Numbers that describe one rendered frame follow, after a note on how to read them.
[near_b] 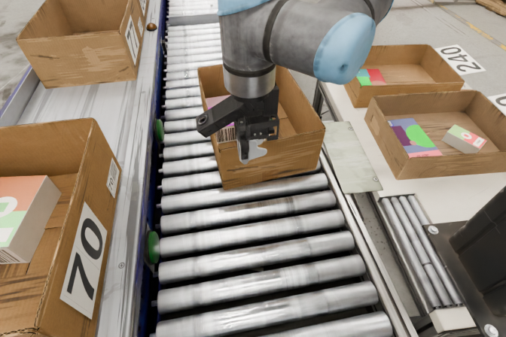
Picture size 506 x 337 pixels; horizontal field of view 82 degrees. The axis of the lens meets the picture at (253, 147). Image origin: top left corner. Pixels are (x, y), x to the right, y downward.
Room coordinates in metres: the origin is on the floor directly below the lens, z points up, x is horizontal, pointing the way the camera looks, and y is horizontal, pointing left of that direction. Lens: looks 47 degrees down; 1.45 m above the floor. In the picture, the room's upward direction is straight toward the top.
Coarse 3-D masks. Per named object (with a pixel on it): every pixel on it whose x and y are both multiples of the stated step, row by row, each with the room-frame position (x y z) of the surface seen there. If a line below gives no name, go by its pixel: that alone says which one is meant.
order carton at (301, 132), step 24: (216, 72) 0.88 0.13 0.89; (288, 72) 0.84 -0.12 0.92; (216, 96) 0.88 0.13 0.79; (288, 96) 0.82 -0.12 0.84; (288, 120) 0.79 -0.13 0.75; (312, 120) 0.64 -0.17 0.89; (216, 144) 0.52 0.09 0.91; (264, 144) 0.52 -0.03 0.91; (288, 144) 0.54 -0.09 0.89; (312, 144) 0.56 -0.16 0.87; (240, 168) 0.50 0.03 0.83; (264, 168) 0.52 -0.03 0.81; (288, 168) 0.54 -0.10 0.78; (312, 168) 0.56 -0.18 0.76
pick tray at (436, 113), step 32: (384, 96) 0.80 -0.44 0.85; (416, 96) 0.82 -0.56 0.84; (448, 96) 0.83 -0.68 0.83; (480, 96) 0.81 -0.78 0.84; (384, 128) 0.67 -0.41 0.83; (448, 128) 0.74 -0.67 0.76; (480, 128) 0.74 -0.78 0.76; (416, 160) 0.53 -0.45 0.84; (448, 160) 0.53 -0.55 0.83; (480, 160) 0.54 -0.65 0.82
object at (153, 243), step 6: (150, 234) 0.31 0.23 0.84; (156, 234) 0.32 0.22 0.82; (150, 240) 0.29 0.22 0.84; (156, 240) 0.30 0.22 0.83; (150, 246) 0.28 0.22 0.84; (156, 246) 0.29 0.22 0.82; (150, 252) 0.27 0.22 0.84; (156, 252) 0.27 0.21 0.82; (150, 258) 0.26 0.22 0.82; (156, 258) 0.26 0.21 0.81
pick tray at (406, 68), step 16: (384, 48) 1.15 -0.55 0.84; (400, 48) 1.15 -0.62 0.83; (416, 48) 1.16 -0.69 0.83; (432, 48) 1.13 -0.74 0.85; (368, 64) 1.15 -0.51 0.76; (384, 64) 1.15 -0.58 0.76; (400, 64) 1.15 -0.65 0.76; (416, 64) 1.16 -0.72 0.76; (432, 64) 1.08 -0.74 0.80; (448, 64) 1.00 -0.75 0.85; (352, 80) 0.93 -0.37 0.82; (400, 80) 1.02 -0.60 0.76; (416, 80) 1.02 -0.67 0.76; (432, 80) 1.02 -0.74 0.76; (448, 80) 0.96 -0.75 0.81; (464, 80) 0.89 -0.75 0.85; (352, 96) 0.90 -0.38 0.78; (368, 96) 0.86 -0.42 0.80
